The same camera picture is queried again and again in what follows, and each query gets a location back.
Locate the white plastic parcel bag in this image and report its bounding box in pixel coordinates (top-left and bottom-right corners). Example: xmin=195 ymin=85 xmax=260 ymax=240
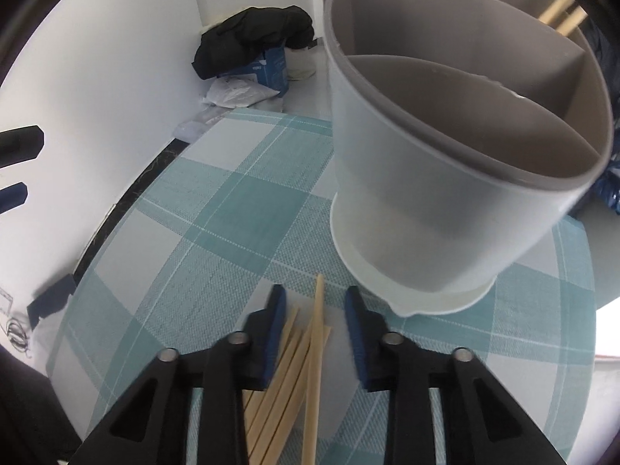
xmin=203 ymin=77 xmax=279 ymax=109

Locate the grey plastic parcel bag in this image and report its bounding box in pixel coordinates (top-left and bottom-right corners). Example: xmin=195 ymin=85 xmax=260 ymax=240
xmin=172 ymin=105 xmax=229 ymax=144

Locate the white grey utensil holder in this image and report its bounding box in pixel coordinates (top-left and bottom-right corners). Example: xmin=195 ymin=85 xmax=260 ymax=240
xmin=325 ymin=0 xmax=613 ymax=317

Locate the teal plaid tablecloth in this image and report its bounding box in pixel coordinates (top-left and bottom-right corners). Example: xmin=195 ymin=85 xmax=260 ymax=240
xmin=46 ymin=109 xmax=596 ymax=464

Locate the blue cardboard box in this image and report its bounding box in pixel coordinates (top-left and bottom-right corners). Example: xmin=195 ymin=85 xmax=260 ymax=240
xmin=220 ymin=46 xmax=289 ymax=98

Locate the long wooden chopstick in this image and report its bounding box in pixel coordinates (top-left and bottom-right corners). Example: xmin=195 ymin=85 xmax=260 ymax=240
xmin=301 ymin=274 xmax=325 ymax=465

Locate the black jacket on floor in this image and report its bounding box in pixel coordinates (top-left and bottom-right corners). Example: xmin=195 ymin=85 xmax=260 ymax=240
xmin=192 ymin=5 xmax=314 ymax=80

